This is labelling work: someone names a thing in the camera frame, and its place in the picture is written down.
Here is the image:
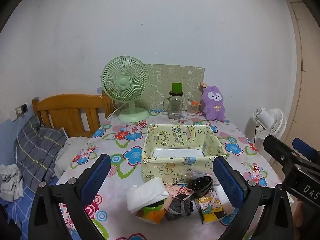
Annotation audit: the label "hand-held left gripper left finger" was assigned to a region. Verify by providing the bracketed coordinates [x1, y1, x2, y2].
[27, 153, 112, 240]

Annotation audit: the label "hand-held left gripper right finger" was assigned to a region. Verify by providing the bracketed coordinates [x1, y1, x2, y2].
[212, 156, 294, 240]

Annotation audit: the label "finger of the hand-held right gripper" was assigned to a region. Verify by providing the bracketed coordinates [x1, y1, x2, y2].
[263, 135, 300, 167]
[292, 138, 320, 164]

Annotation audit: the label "white and beige socks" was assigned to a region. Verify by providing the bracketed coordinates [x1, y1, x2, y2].
[214, 185, 235, 214]

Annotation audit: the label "black plastic bag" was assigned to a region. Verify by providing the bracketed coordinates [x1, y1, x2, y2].
[191, 176, 213, 197]

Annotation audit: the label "yellow cartoon packet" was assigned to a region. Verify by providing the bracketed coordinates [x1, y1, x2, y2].
[194, 191, 235, 225]

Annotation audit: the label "pink printed packet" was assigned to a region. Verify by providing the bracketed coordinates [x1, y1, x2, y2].
[165, 184, 195, 200]

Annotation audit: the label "orange and green packet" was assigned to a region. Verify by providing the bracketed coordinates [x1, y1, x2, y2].
[135, 199, 168, 224]

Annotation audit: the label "yellow printed fabric storage box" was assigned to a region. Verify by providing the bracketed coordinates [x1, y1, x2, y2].
[141, 124, 228, 183]

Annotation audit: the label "white standing fan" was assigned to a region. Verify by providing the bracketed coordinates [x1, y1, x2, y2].
[246, 107, 287, 153]

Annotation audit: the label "clear plastic tube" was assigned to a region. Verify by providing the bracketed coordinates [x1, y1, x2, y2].
[184, 168, 215, 183]

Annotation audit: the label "white bed cloth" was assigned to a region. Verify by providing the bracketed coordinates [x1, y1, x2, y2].
[55, 137, 94, 178]

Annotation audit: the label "floral tablecloth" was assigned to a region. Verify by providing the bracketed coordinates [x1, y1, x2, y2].
[55, 110, 294, 240]

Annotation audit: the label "grey plaid pillow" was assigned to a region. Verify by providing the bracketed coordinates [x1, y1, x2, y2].
[14, 115, 68, 193]

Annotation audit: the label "beige door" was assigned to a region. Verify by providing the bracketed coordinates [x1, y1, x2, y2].
[285, 0, 320, 170]

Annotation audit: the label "purple plush toy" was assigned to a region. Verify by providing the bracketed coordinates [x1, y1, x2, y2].
[201, 85, 227, 121]

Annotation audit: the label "wooden headboard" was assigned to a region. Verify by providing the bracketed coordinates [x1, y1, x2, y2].
[32, 90, 114, 138]

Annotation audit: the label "cotton swab jar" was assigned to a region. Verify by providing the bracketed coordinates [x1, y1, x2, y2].
[187, 100, 201, 116]

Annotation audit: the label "blue grid bedsheet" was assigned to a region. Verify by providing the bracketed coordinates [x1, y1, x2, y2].
[0, 192, 35, 240]

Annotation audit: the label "crumpled grey white cloth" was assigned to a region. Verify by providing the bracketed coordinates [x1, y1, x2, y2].
[0, 164, 24, 202]

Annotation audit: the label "glass jar with green lid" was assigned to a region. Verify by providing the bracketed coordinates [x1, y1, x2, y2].
[163, 82, 187, 120]

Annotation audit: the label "green desk fan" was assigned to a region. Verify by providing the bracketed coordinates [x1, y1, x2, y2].
[101, 56, 150, 123]

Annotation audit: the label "green printed board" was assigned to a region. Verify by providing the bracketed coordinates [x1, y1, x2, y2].
[146, 64, 206, 111]

